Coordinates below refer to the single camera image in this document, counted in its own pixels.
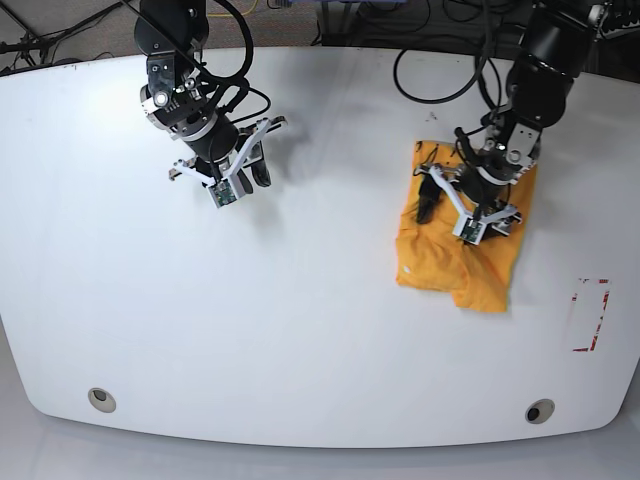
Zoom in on red tape rectangle marking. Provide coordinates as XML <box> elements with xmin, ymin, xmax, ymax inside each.
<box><xmin>567</xmin><ymin>278</ymin><xmax>611</xmax><ymax>353</ymax></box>

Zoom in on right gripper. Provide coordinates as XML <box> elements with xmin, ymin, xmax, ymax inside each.
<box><xmin>168</xmin><ymin>116</ymin><xmax>287</xmax><ymax>198</ymax></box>

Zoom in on table grommet hole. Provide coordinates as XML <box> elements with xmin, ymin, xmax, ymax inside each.
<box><xmin>88</xmin><ymin>388</ymin><xmax>117</xmax><ymax>414</ymax></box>
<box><xmin>525</xmin><ymin>399</ymin><xmax>555</xmax><ymax>425</ymax></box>

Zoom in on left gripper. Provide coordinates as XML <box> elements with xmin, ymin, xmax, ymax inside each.
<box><xmin>413</xmin><ymin>162</ymin><xmax>523</xmax><ymax>237</ymax></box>

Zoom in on yellow Smile T-shirt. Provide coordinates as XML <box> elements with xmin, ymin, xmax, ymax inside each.
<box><xmin>395</xmin><ymin>140</ymin><xmax>537</xmax><ymax>313</ymax></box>

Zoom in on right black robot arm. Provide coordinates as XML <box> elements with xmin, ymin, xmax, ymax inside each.
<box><xmin>133</xmin><ymin>1</ymin><xmax>287</xmax><ymax>208</ymax></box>

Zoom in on black tripod legs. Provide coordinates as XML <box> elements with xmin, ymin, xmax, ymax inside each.
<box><xmin>1</xmin><ymin>1</ymin><xmax>131</xmax><ymax>68</ymax></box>

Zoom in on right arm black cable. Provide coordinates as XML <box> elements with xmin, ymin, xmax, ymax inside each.
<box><xmin>119</xmin><ymin>0</ymin><xmax>274</xmax><ymax>131</ymax></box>

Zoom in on left table grommet hole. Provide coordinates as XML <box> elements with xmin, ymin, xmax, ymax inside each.
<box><xmin>88</xmin><ymin>388</ymin><xmax>117</xmax><ymax>414</ymax></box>

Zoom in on right table grommet hole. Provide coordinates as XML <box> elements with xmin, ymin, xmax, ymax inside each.
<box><xmin>525</xmin><ymin>399</ymin><xmax>555</xmax><ymax>425</ymax></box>

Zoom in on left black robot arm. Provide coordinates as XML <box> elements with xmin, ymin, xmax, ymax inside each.
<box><xmin>413</xmin><ymin>1</ymin><xmax>612</xmax><ymax>245</ymax></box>

